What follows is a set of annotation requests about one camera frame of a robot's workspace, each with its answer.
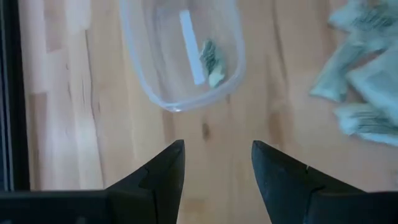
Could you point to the clear plastic container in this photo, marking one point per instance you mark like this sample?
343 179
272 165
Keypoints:
146 77

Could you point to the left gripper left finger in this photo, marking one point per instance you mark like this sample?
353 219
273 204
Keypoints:
161 180

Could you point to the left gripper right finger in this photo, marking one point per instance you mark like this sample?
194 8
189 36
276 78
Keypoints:
280 180

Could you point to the black aluminium table frame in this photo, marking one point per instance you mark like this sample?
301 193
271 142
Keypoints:
18 93

